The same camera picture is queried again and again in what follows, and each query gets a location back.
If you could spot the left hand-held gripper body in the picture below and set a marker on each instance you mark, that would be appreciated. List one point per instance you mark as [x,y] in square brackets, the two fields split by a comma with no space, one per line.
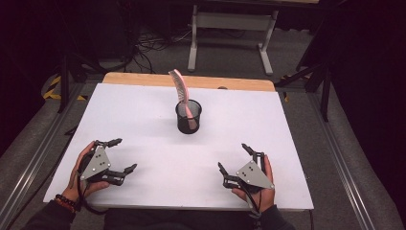
[97,164]

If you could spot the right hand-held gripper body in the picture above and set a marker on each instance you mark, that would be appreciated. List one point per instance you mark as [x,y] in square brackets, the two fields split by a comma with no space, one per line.
[253,175]

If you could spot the black mesh pen holder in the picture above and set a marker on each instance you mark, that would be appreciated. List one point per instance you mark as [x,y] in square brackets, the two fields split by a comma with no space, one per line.
[184,127]

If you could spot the pink hairbrush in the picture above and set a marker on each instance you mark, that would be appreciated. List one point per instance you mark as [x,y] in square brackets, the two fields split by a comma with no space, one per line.
[182,92]

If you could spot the person's right hand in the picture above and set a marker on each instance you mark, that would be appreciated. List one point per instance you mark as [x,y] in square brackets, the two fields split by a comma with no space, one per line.
[265,199]

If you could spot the person's left hand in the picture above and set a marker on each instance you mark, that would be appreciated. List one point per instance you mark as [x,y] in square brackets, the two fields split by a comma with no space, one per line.
[75,179]

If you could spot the white board sheet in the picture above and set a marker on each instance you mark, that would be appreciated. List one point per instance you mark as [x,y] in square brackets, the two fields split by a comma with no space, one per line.
[172,172]

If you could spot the yellow black hazard tape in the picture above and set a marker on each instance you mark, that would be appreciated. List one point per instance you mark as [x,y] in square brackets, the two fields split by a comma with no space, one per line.
[51,92]
[285,96]

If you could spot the person's lap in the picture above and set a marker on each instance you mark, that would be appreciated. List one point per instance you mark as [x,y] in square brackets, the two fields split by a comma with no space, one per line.
[178,220]

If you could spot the wooden table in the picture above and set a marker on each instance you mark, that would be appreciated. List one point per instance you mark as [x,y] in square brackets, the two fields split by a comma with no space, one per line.
[143,80]

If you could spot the black tripod stand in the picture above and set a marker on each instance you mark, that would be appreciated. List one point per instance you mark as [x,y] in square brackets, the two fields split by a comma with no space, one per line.
[324,86]
[65,80]

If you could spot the aluminium floor rail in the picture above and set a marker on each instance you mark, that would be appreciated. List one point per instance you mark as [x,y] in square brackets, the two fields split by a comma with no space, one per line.
[341,159]
[35,159]

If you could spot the grey metal table frame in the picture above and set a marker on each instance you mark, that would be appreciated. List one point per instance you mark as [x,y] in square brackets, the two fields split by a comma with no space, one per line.
[234,20]

